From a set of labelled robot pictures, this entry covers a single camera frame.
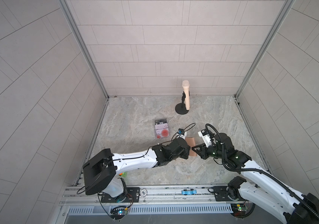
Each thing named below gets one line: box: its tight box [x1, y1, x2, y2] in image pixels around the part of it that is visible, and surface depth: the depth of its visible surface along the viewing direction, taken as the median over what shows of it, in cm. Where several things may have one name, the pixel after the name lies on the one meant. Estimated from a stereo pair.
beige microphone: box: [182, 79, 190, 111], surface depth 93 cm
